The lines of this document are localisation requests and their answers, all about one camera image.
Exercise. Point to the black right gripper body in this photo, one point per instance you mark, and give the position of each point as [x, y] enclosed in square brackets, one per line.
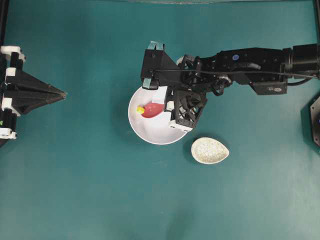
[157, 64]

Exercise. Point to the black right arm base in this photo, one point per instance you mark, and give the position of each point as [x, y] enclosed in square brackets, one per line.
[310, 123]

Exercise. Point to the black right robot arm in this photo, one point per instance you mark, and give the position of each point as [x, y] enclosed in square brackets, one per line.
[267, 71]

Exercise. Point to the red spoon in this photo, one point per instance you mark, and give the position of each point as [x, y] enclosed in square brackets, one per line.
[152, 109]

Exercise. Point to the white round bowl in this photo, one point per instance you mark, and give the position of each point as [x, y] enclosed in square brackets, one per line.
[153, 130]

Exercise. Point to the speckled teardrop dish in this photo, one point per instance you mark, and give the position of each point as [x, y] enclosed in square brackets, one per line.
[208, 151]

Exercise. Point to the teal-taped right gripper finger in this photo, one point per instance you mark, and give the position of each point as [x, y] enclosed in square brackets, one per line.
[159, 46]
[150, 84]

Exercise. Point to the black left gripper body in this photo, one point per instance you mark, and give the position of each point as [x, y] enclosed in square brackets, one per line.
[20, 92]

